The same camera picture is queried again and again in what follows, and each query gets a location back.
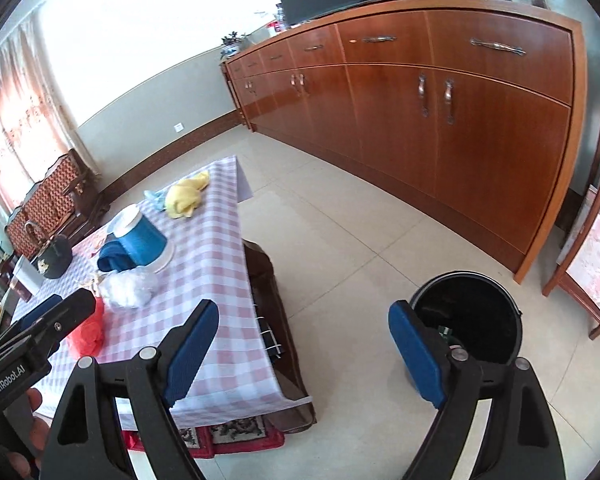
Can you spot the light blue face mask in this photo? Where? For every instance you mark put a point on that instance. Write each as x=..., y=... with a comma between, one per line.
x=156, y=199

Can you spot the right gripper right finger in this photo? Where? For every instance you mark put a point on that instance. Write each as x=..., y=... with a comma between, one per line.
x=520, y=441

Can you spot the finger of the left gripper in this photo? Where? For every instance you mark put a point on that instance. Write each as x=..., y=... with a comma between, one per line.
x=30, y=318
x=45, y=335

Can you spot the black white checkered cloth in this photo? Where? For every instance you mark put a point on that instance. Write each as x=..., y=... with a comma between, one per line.
x=273, y=348

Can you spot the yellow knitted cloth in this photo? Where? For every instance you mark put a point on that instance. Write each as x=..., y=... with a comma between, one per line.
x=185, y=196

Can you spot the person left hand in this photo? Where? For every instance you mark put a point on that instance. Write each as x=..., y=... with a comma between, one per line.
x=31, y=430

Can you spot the blue paper cup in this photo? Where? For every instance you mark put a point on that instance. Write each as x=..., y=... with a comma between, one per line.
x=141, y=239

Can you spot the wooden sofa bench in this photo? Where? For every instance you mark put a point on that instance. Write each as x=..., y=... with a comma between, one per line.
x=65, y=202

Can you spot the pink patterned curtain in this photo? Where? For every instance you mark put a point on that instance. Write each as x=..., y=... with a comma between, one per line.
x=34, y=130

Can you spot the potted plant blue vase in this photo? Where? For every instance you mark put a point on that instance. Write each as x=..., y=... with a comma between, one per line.
x=232, y=44

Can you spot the red plastic bag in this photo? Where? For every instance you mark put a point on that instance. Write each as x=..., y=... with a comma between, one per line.
x=89, y=337

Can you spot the black trash bin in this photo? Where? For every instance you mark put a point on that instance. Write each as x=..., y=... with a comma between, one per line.
x=471, y=310

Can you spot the wooden sideboard cabinet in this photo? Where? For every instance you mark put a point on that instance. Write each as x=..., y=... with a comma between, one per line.
x=469, y=110

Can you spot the white tea tin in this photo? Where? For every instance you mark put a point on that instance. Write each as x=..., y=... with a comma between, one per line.
x=26, y=274

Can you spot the red patterned rug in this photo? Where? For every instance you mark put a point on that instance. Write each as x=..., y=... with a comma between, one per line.
x=246, y=435

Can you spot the pink checkered tablecloth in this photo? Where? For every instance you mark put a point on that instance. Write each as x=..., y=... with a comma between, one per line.
x=236, y=379

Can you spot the clear plastic bag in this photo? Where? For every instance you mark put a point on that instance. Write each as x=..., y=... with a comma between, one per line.
x=129, y=289

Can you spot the dark blue cloth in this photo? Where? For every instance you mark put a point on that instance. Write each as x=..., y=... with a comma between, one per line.
x=113, y=257

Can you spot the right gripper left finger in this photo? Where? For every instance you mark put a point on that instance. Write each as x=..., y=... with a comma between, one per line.
x=86, y=438

